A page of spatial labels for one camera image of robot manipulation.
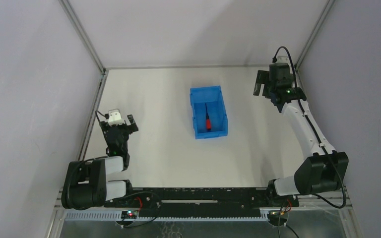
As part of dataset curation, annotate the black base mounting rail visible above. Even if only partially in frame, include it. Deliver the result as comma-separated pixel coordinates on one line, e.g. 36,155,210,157
104,187,300,219

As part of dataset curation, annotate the red handled screwdriver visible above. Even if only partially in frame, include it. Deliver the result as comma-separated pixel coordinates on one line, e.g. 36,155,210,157
205,103,212,131

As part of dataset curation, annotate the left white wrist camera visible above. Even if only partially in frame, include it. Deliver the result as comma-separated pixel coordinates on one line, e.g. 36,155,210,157
108,109,126,126

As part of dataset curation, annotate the aluminium frame front beam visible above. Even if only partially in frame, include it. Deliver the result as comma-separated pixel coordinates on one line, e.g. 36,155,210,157
52,187,352,222

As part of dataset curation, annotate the small electronics board with leds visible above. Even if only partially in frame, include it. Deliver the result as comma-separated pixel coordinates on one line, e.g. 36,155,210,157
121,210,139,220

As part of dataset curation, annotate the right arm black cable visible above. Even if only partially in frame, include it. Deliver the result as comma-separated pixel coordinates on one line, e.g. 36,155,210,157
272,46,347,238

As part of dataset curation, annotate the blue plastic bin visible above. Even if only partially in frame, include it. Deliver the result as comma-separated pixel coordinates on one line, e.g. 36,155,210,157
190,85,228,139

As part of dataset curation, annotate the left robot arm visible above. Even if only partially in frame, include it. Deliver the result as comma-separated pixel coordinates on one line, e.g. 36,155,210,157
61,114,138,210

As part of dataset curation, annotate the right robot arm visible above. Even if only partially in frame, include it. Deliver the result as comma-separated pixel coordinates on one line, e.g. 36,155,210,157
254,63,349,196

